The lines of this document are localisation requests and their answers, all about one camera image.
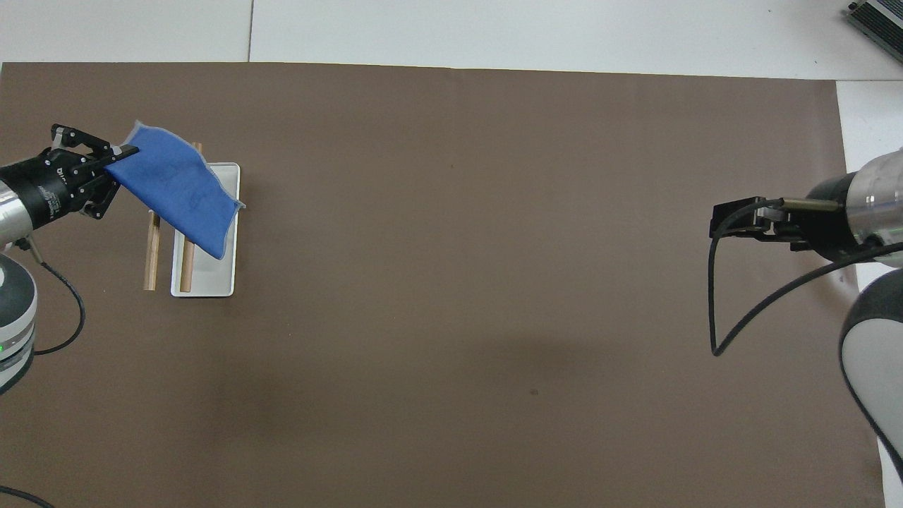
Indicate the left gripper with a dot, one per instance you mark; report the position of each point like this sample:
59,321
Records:
44,185

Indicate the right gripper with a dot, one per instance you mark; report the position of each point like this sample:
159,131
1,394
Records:
825,226

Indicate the blue towel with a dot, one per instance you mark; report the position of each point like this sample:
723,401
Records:
176,190

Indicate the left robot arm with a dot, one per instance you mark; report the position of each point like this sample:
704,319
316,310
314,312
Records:
14,310

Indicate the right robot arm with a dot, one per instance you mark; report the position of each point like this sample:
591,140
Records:
878,201

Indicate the wooden rack bar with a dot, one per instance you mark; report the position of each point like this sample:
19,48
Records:
187,271
151,254

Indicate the white rectangular rack base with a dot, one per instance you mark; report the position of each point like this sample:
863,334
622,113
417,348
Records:
210,271

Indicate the grey metal device box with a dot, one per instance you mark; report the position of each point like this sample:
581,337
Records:
880,25

